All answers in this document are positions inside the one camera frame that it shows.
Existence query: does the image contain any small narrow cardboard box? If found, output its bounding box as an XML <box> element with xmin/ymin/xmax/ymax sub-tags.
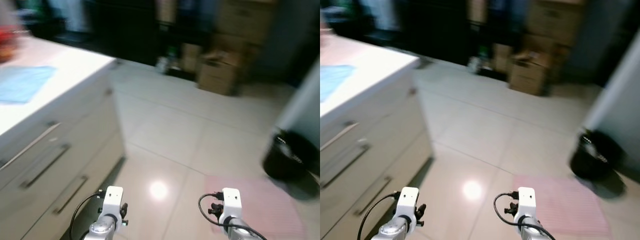
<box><xmin>492</xmin><ymin>42</ymin><xmax>513</xmax><ymax>74</ymax></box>
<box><xmin>181</xmin><ymin>42</ymin><xmax>202</xmax><ymax>74</ymax></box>

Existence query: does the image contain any small open cardboard box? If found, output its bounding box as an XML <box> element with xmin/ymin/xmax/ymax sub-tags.
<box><xmin>196</xmin><ymin>50</ymin><xmax>242</xmax><ymax>96</ymax></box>
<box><xmin>507</xmin><ymin>50</ymin><xmax>551</xmax><ymax>96</ymax></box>

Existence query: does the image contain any light blue cloth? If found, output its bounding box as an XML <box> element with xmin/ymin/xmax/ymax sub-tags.
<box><xmin>0</xmin><ymin>66</ymin><xmax>58</xmax><ymax>105</ymax></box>
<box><xmin>320</xmin><ymin>65</ymin><xmax>357</xmax><ymax>104</ymax></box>

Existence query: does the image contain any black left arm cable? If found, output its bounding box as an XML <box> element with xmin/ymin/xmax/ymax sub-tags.
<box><xmin>69</xmin><ymin>190</ymin><xmax>104</xmax><ymax>240</ymax></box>
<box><xmin>356</xmin><ymin>192</ymin><xmax>401</xmax><ymax>240</ymax></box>

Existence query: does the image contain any pink floor mat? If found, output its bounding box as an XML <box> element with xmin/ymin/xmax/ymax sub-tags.
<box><xmin>512</xmin><ymin>175</ymin><xmax>612</xmax><ymax>239</ymax></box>
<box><xmin>204</xmin><ymin>175</ymin><xmax>308</xmax><ymax>240</ymax></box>

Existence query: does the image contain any black waste bin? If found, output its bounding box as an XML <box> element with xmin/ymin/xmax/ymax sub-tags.
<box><xmin>262</xmin><ymin>129</ymin><xmax>321</xmax><ymax>182</ymax></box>
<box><xmin>570</xmin><ymin>129</ymin><xmax>626</xmax><ymax>181</ymax></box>

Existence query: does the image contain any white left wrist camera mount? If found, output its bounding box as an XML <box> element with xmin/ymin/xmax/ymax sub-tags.
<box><xmin>398</xmin><ymin>187</ymin><xmax>420</xmax><ymax>221</ymax></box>
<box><xmin>100</xmin><ymin>186</ymin><xmax>125</xmax><ymax>217</ymax></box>

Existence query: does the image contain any long metal drawer handle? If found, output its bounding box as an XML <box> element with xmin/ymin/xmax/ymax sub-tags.
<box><xmin>0</xmin><ymin>121</ymin><xmax>62</xmax><ymax>172</ymax></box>
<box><xmin>20</xmin><ymin>144</ymin><xmax>72</xmax><ymax>190</ymax></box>
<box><xmin>320</xmin><ymin>144</ymin><xmax>371</xmax><ymax>190</ymax></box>
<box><xmin>320</xmin><ymin>120</ymin><xmax>359</xmax><ymax>152</ymax></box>

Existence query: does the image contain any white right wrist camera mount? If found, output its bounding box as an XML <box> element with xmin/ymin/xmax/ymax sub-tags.
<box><xmin>517</xmin><ymin>187</ymin><xmax>537</xmax><ymax>221</ymax></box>
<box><xmin>221</xmin><ymin>188</ymin><xmax>243</xmax><ymax>221</ymax></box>

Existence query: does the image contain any large closed cardboard box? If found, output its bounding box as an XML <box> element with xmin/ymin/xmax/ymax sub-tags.
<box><xmin>525</xmin><ymin>0</ymin><xmax>589</xmax><ymax>49</ymax></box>
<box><xmin>214</xmin><ymin>0</ymin><xmax>279</xmax><ymax>49</ymax></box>

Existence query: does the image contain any white kitchen island cabinet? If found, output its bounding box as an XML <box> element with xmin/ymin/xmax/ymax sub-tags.
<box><xmin>320</xmin><ymin>35</ymin><xmax>434</xmax><ymax>240</ymax></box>
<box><xmin>0</xmin><ymin>37</ymin><xmax>126</xmax><ymax>240</ymax></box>

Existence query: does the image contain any dark tall cabinet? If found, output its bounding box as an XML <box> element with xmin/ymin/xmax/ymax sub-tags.
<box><xmin>400</xmin><ymin>0</ymin><xmax>474</xmax><ymax>66</ymax></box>
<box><xmin>90</xmin><ymin>0</ymin><xmax>164</xmax><ymax>66</ymax></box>

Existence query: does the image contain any short metal drawer handle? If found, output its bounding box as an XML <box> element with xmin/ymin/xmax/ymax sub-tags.
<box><xmin>354</xmin><ymin>176</ymin><xmax>394</xmax><ymax>217</ymax></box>
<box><xmin>53</xmin><ymin>175</ymin><xmax>89</xmax><ymax>216</ymax></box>

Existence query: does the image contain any red blurred item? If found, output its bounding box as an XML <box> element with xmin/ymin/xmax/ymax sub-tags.
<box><xmin>0</xmin><ymin>25</ymin><xmax>21</xmax><ymax>64</ymax></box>

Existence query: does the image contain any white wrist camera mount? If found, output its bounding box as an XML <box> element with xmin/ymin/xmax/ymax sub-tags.
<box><xmin>221</xmin><ymin>188</ymin><xmax>243</xmax><ymax>221</ymax></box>
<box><xmin>100</xmin><ymin>186</ymin><xmax>125</xmax><ymax>217</ymax></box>
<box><xmin>517</xmin><ymin>187</ymin><xmax>537</xmax><ymax>221</ymax></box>
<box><xmin>398</xmin><ymin>187</ymin><xmax>420</xmax><ymax>221</ymax></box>

